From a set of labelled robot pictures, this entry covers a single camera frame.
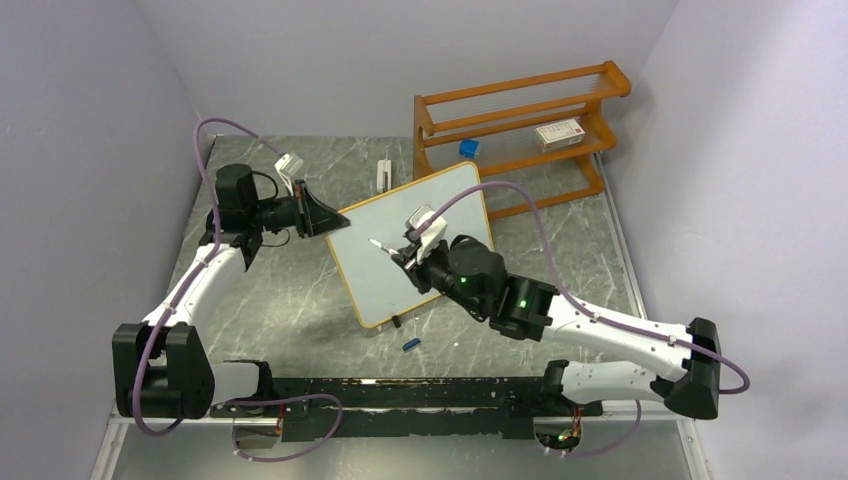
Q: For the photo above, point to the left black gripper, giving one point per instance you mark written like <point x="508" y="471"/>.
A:
<point x="311" y="217"/>

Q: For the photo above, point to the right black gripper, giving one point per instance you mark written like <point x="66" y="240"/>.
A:
<point x="408" y="258"/>

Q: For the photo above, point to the blue whiteboard marker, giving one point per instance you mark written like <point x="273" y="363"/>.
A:
<point x="382" y="247"/>

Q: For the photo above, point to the yellow framed whiteboard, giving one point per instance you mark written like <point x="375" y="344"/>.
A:
<point x="378" y="288"/>

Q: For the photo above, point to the blue marker cap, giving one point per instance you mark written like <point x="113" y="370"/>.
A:
<point x="411" y="344"/>

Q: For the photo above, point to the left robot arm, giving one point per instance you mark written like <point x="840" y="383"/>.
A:
<point x="160" y="366"/>

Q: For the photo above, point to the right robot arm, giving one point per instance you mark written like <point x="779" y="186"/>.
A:
<point x="671" y="364"/>

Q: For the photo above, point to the white whiteboard stand piece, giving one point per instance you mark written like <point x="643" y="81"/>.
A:
<point x="384" y="176"/>

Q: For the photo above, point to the small blue box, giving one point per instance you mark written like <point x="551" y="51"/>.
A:
<point x="469" y="148"/>

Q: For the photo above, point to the orange wooden shelf rack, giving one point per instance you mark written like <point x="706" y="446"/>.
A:
<point x="502" y="116"/>

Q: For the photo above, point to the white red carton box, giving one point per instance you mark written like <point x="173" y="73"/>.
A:
<point x="561" y="134"/>

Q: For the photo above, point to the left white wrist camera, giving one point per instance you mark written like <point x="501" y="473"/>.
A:
<point x="287" y="167"/>

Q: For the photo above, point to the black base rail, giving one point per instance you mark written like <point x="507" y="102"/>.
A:
<point x="370" y="408"/>

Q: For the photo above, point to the aluminium frame profile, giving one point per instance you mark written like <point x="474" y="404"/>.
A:
<point x="610" y="440"/>

